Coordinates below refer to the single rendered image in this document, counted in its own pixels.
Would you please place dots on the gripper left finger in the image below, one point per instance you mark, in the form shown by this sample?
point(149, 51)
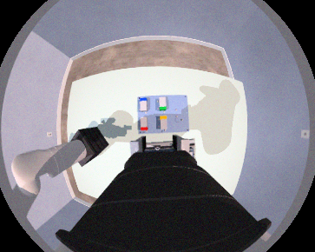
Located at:
point(138, 145)

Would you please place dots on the pale pink block with red end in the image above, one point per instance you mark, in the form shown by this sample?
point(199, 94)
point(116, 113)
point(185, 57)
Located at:
point(144, 123)

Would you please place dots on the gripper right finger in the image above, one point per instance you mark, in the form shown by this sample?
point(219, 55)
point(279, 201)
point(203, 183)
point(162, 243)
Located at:
point(180, 143)

